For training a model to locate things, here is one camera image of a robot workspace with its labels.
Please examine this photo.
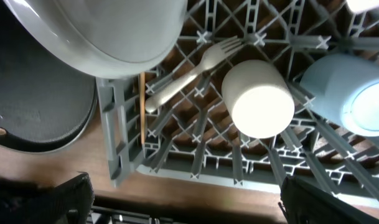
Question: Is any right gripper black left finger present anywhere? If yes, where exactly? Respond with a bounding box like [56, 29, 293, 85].
[0, 172, 95, 224]

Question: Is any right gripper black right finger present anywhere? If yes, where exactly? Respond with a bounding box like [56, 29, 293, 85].
[278, 177, 379, 224]

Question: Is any white paper cup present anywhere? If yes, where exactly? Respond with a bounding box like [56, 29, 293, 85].
[222, 60, 295, 139]

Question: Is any light blue cup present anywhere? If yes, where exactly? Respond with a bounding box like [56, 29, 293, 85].
[300, 54, 379, 137]

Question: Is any white plastic fork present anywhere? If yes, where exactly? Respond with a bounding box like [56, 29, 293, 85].
[145, 36, 245, 113]

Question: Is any wooden chopstick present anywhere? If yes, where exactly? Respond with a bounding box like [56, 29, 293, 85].
[139, 72, 146, 145]

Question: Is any grey plate with food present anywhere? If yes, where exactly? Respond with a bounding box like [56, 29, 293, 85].
[5, 0, 187, 79]

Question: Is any grey dishwasher rack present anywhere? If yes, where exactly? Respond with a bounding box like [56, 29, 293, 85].
[96, 1, 379, 208]

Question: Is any small food crumb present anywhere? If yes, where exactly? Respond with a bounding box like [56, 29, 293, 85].
[0, 128, 7, 136]

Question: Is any round black tray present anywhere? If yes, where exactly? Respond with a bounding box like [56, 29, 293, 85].
[0, 1, 98, 154]

